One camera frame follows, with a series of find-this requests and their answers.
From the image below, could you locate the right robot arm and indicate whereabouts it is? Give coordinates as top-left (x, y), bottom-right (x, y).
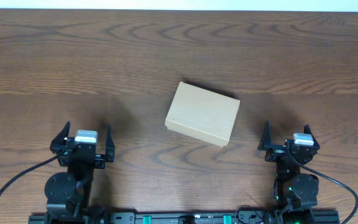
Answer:
top-left (257, 122), bottom-right (320, 223)

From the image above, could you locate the black mounting rail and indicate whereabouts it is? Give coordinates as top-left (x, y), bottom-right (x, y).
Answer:
top-left (28, 210), bottom-right (340, 224)

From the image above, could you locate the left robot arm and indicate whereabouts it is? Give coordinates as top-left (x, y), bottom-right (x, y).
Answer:
top-left (44, 122), bottom-right (115, 223)

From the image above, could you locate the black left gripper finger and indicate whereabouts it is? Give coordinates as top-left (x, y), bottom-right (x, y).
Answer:
top-left (50, 121), bottom-right (70, 154)
top-left (105, 126), bottom-right (115, 162)

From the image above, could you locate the cardboard box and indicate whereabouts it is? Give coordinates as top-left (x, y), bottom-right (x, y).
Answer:
top-left (165, 82), bottom-right (241, 147)

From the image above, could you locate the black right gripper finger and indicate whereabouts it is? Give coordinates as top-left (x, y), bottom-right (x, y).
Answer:
top-left (303, 124), bottom-right (320, 149)
top-left (257, 121), bottom-right (272, 151)

